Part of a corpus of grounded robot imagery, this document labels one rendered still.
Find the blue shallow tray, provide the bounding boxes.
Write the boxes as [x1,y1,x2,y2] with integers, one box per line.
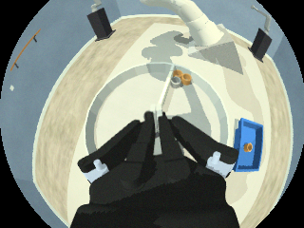
[232,118,263,172]

